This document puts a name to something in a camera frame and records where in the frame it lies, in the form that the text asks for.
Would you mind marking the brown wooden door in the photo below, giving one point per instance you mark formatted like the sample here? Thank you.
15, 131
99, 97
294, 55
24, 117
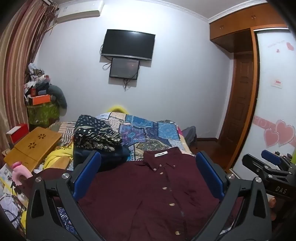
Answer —
238, 97

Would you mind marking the striped brown curtain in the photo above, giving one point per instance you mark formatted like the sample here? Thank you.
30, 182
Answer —
16, 69

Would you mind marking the navy blue garment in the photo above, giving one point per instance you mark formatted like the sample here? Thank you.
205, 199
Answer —
111, 160

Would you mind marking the maroon button-up shirt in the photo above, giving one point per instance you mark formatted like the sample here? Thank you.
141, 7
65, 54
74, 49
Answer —
143, 197

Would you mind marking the blue patchwork bedspread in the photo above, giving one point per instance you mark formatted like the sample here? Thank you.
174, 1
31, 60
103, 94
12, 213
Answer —
148, 129

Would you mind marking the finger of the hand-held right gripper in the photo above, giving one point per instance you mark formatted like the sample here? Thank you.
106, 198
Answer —
271, 156
254, 164

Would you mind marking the white air conditioner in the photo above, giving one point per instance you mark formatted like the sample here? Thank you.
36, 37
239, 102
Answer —
79, 10

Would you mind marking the wooden overhead cabinet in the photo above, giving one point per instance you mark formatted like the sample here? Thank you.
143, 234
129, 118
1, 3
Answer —
231, 25

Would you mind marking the yellow cloth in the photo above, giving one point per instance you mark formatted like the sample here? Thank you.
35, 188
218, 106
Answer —
57, 155

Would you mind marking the black wall television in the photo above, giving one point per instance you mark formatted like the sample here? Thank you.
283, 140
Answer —
128, 44

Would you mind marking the pink heart stickers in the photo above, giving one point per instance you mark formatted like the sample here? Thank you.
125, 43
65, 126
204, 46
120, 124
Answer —
279, 134

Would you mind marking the green patterned cloth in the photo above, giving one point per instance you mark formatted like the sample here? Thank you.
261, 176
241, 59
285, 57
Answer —
42, 114

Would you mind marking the wooden lap desk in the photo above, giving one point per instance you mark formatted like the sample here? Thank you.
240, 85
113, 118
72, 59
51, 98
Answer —
34, 143

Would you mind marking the striped cloth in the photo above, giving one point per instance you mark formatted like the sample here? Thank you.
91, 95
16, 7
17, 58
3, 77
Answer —
66, 135

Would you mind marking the small black wall monitor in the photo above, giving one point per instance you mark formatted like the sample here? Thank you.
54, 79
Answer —
124, 68

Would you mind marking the wooden wardrobe with door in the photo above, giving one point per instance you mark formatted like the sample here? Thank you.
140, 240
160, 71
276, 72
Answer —
270, 104

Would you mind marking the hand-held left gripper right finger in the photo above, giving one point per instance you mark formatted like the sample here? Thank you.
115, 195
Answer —
209, 172

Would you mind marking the pink toy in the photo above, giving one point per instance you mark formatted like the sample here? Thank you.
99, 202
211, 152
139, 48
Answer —
19, 170

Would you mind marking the red box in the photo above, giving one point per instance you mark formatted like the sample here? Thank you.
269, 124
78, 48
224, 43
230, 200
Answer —
19, 134

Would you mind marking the pile of clutter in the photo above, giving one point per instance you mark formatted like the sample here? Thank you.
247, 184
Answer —
37, 78

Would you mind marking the grey purple backpack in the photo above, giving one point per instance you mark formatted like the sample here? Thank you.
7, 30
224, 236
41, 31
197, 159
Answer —
189, 135

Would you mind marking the small red white sticker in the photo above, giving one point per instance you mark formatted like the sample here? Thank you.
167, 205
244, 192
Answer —
277, 82

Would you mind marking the yellow cushion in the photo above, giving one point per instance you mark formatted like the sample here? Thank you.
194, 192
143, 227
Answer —
118, 109

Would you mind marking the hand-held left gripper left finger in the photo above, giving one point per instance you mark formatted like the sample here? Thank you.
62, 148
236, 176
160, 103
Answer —
89, 172

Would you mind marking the dark dotted patterned cloth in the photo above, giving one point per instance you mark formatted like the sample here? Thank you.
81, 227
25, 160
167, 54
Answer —
97, 132

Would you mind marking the orange box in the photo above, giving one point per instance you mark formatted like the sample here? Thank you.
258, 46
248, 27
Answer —
41, 99

